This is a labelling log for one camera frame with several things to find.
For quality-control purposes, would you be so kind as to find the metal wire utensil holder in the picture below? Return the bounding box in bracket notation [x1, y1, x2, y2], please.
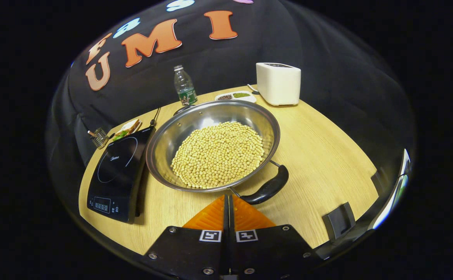
[87, 127, 110, 149]

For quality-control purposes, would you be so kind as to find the pile of yellow soybeans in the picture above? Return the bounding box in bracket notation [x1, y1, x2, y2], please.
[170, 121, 265, 190]

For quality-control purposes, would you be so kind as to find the clear plastic water bottle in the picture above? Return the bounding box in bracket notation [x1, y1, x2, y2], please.
[173, 65, 198, 107]

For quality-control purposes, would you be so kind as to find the white toaster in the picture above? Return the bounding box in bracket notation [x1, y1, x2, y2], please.
[256, 62, 301, 107]

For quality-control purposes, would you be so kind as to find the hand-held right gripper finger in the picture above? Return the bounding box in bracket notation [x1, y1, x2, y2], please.
[141, 194, 229, 278]
[229, 194, 320, 278]

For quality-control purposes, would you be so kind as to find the white divided bean dish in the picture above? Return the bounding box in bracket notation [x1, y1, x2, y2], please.
[215, 91, 257, 103]

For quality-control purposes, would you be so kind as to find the steel pot with black handle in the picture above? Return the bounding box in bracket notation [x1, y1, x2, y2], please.
[146, 99, 290, 205]

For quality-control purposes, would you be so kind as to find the black clamp bracket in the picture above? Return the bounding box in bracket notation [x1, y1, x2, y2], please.
[322, 201, 356, 240]

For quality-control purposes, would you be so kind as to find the black induction cooktop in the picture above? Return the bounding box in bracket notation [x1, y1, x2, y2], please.
[87, 125, 156, 224]

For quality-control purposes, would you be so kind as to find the sandwich with lettuce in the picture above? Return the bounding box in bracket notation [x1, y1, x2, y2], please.
[112, 119, 141, 141]

